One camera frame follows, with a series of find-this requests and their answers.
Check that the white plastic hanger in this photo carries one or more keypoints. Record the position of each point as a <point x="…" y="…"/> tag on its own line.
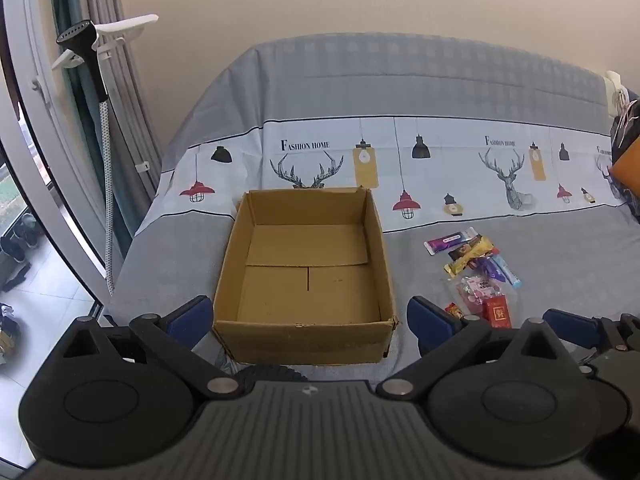
<point x="111" y="35"/>

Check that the black garment steamer head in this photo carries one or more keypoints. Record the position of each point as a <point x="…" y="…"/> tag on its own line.
<point x="80" y="38"/>

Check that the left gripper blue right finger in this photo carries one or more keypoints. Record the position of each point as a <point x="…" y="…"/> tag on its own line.
<point x="431" y="325"/>

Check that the purple Alpenliebe candy stick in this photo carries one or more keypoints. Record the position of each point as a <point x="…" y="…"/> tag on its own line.
<point x="487" y="266"/>

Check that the light blue candy stick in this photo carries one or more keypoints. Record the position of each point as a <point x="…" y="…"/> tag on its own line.
<point x="511" y="277"/>

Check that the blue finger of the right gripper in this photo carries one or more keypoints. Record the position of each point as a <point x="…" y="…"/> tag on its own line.
<point x="573" y="328"/>

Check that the red snack packet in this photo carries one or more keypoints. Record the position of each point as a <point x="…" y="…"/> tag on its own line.
<point x="496" y="312"/>

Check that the open cardboard box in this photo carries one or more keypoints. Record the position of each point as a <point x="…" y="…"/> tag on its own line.
<point x="305" y="280"/>

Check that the shoes on balcony floor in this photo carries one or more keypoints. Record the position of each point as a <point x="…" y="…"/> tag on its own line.
<point x="23" y="236"/>

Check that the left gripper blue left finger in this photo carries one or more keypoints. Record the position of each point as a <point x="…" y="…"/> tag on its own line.
<point x="191" y="322"/>

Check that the black ribbed wheel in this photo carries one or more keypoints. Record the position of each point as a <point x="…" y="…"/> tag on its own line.
<point x="248" y="376"/>

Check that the black gold snack bar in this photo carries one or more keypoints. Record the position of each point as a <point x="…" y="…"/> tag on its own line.
<point x="461" y="256"/>

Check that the clear pink candy bag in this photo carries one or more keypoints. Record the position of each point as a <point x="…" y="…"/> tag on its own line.
<point x="475" y="289"/>

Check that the orange bag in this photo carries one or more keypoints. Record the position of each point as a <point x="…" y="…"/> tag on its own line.
<point x="626" y="165"/>

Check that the purple white snack bar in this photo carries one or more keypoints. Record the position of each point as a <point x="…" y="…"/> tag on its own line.
<point x="440" y="244"/>

